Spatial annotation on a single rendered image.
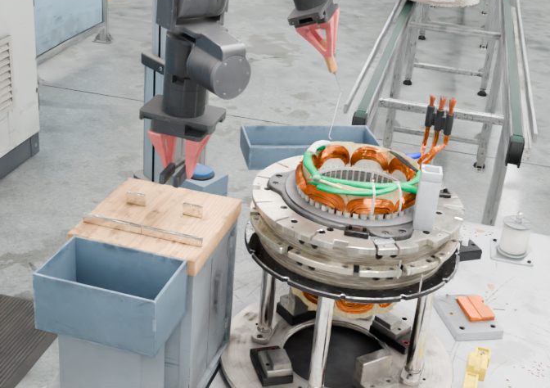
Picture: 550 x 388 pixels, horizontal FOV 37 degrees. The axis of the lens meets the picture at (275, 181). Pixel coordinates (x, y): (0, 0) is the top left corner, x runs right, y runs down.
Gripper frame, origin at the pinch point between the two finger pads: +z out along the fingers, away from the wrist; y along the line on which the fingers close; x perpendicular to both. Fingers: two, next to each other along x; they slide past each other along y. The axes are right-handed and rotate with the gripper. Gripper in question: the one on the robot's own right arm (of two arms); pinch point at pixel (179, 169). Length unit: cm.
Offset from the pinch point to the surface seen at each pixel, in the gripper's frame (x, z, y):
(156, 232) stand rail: -4.4, 7.9, -1.1
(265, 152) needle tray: 33.1, 10.8, 4.2
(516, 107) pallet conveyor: 170, 42, 56
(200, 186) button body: 19.8, 13.0, -3.1
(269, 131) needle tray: 43.6, 11.4, 2.1
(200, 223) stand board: 1.9, 8.9, 3.1
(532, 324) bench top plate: 38, 36, 58
